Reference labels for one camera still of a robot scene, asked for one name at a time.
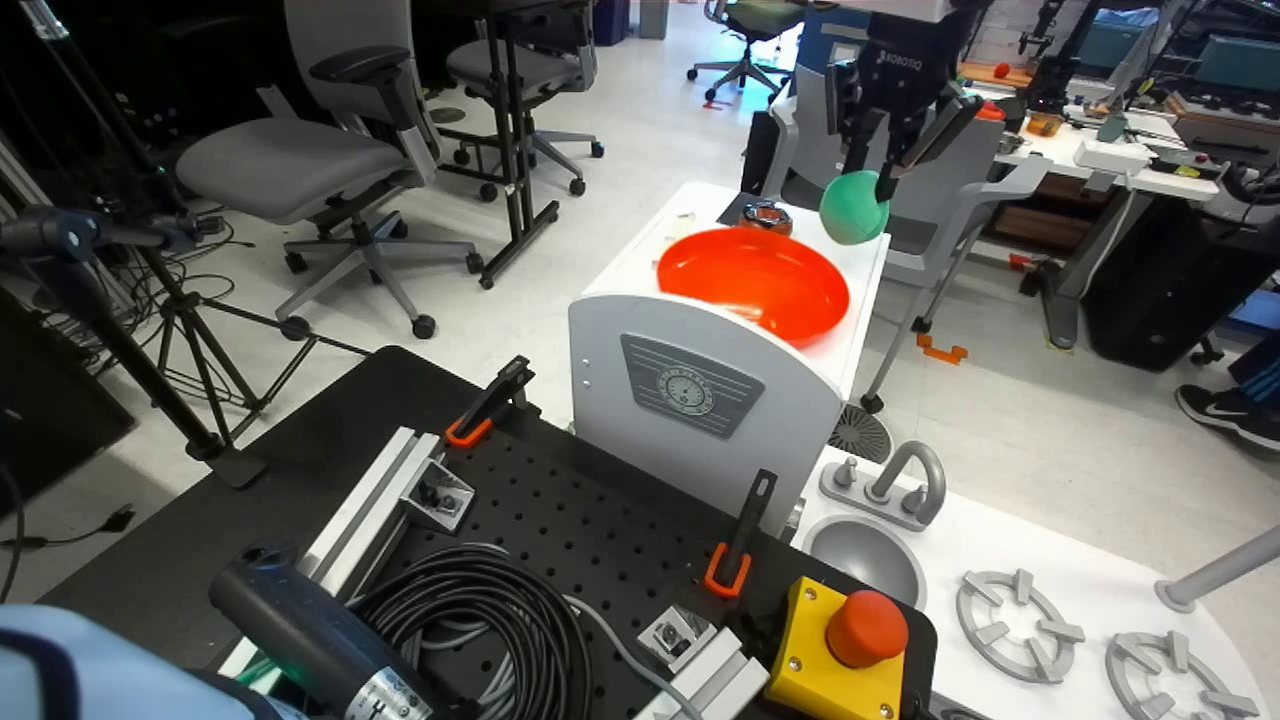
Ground green plush toy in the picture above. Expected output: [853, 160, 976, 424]
[820, 170, 889, 244]

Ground aluminium extrusion rail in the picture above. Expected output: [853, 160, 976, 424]
[294, 429, 439, 596]

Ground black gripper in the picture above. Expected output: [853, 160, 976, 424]
[825, 11, 981, 200]

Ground orange clamp far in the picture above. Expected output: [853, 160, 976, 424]
[443, 356, 530, 453]

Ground small brown bowl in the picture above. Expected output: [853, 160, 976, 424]
[749, 207, 790, 235]

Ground white toy kitchen cabinet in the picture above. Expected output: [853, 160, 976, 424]
[567, 180, 889, 536]

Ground grey office chair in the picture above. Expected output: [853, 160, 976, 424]
[175, 0, 485, 342]

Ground standing person dark clothes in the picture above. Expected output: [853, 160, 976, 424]
[1176, 337, 1280, 453]

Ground white toy stove top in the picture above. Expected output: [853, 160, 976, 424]
[797, 447, 1280, 720]

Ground black camera tripod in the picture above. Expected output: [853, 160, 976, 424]
[0, 0, 374, 464]

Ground orange clamp near cabinet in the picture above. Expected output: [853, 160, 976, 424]
[702, 467, 774, 606]

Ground orange plate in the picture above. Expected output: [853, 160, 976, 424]
[655, 225, 853, 348]

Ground yellow emergency stop button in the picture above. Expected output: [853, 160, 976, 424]
[764, 575, 908, 720]

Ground coiled black cable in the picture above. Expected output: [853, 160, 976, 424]
[357, 543, 592, 720]

